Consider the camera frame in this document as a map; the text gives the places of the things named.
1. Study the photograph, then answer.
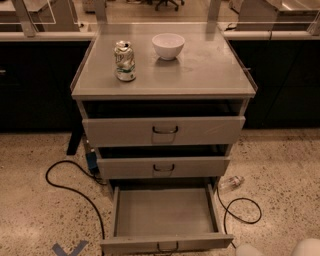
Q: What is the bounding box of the dark bench cabinet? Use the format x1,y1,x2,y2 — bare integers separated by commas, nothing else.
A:
228,39,320,129
0,38,91,133

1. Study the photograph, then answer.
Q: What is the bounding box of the grey top drawer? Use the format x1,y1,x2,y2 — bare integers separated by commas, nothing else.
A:
83,116,245,147

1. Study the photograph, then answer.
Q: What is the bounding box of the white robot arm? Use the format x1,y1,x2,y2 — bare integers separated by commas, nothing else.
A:
235,238,320,256

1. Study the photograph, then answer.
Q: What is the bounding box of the black office chair base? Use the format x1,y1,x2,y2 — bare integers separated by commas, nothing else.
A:
154,0,185,11

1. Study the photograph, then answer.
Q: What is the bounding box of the blue power adapter box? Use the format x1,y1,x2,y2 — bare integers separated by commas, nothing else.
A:
85,151,99,175

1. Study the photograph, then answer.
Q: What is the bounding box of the crushed green soda can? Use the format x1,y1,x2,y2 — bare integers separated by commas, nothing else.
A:
114,40,136,82

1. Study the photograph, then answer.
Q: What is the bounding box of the grey bottom drawer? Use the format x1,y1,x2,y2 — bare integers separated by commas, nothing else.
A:
101,183,233,255

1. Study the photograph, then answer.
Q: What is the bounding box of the clear plastic bottle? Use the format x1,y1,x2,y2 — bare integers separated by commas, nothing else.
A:
219,176,245,193

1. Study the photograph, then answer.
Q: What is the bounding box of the white ceramic bowl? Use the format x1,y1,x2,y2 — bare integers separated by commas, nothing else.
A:
152,33,185,60

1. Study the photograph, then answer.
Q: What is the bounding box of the dark right bench cabinet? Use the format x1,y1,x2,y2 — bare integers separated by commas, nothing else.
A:
228,39,320,129

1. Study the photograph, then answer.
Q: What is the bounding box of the dark left bench cabinet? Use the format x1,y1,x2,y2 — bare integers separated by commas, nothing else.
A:
0,38,91,133

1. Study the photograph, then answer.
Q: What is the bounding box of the grey metal drawer cabinet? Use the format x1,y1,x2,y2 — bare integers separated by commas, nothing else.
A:
69,22,258,201

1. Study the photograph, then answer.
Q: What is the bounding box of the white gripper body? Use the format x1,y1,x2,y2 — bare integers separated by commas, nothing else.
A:
235,244,265,256

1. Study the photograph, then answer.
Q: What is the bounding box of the grey drawer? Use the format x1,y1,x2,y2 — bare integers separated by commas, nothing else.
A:
83,116,245,147
101,183,233,255
97,156,230,179

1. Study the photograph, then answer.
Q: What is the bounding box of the black cable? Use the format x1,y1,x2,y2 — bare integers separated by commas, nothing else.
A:
44,160,108,256
216,188,263,249

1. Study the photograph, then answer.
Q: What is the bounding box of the grey middle drawer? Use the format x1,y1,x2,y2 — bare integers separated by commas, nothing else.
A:
97,156,230,179

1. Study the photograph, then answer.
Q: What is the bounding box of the black cable right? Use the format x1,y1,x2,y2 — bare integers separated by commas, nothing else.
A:
216,188,263,249

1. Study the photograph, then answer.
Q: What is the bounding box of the black cable left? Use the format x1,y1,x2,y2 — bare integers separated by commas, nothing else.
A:
44,160,108,256

